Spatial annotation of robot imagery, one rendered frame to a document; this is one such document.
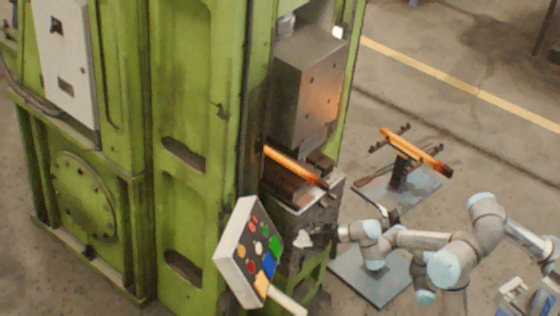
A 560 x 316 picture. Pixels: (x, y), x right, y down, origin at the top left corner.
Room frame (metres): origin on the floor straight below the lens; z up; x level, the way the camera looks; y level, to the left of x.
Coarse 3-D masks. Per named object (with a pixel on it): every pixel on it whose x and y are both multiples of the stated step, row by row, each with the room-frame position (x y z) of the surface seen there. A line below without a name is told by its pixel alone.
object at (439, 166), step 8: (384, 128) 2.92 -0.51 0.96; (392, 136) 2.87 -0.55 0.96; (400, 144) 2.83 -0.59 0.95; (408, 144) 2.82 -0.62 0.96; (416, 152) 2.76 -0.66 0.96; (424, 160) 2.73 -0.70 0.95; (432, 160) 2.71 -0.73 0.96; (440, 160) 2.71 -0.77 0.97; (440, 168) 2.68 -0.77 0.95; (448, 168) 2.66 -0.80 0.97; (448, 176) 2.64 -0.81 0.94
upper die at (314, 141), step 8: (312, 136) 2.43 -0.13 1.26; (320, 136) 2.48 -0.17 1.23; (272, 144) 2.44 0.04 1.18; (280, 144) 2.42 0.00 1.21; (304, 144) 2.38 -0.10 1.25; (312, 144) 2.44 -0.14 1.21; (288, 152) 2.39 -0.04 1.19; (296, 152) 2.36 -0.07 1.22; (304, 152) 2.39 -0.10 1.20; (296, 160) 2.36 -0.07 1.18
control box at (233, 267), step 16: (240, 208) 2.04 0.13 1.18; (256, 208) 2.05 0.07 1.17; (240, 224) 1.94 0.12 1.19; (256, 224) 1.99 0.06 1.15; (272, 224) 2.08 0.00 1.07; (224, 240) 1.87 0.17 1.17; (240, 240) 1.86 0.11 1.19; (256, 240) 1.94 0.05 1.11; (224, 256) 1.77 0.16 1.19; (240, 256) 1.81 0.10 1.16; (256, 256) 1.88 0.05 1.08; (272, 256) 1.96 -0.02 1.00; (224, 272) 1.77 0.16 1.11; (240, 272) 1.76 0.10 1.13; (256, 272) 1.83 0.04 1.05; (240, 288) 1.76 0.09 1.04; (256, 288) 1.77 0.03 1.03; (256, 304) 1.74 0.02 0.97
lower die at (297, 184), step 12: (264, 156) 2.58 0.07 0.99; (288, 156) 2.59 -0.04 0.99; (264, 168) 2.51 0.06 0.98; (276, 168) 2.50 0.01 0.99; (288, 168) 2.50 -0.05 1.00; (312, 168) 2.53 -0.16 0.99; (264, 180) 2.45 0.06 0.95; (276, 180) 2.43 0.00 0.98; (288, 180) 2.43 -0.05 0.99; (300, 180) 2.44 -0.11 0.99; (288, 192) 2.37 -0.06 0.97; (300, 192) 2.40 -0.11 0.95
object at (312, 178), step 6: (264, 150) 2.60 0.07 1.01; (270, 150) 2.60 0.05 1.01; (276, 156) 2.57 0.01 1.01; (282, 156) 2.57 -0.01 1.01; (282, 162) 2.54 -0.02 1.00; (288, 162) 2.53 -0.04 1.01; (294, 168) 2.50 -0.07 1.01; (300, 168) 2.50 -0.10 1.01; (300, 174) 2.47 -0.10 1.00; (306, 174) 2.47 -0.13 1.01; (312, 174) 2.47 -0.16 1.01; (312, 180) 2.44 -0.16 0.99; (318, 180) 2.43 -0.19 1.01; (318, 186) 2.42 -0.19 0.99; (324, 186) 2.40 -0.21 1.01; (330, 186) 2.40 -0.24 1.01
